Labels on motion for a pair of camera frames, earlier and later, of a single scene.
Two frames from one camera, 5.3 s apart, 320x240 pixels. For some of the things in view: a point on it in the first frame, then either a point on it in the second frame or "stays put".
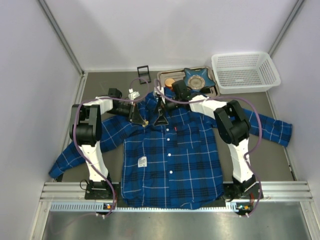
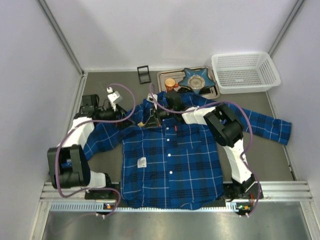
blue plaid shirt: (171, 156) stays put
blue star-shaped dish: (195, 80) stays put
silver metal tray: (178, 75) stays put
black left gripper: (132, 111) to (121, 116)
